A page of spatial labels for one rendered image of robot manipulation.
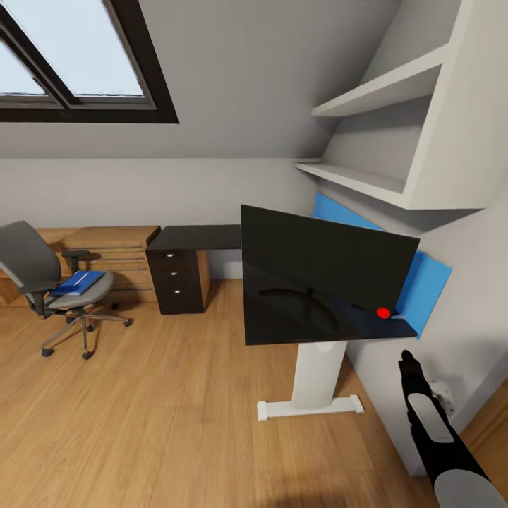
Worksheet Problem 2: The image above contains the swivel chair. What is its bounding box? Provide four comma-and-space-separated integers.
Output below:
0, 220, 131, 359

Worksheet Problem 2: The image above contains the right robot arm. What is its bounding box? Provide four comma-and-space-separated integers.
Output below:
398, 351, 508, 508

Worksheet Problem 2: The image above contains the monitor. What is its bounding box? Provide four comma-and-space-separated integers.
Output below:
240, 204, 420, 330

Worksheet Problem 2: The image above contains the folder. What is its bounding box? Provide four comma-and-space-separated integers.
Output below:
51, 270, 102, 295

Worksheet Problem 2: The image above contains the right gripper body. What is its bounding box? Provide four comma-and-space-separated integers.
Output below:
398, 359, 430, 391

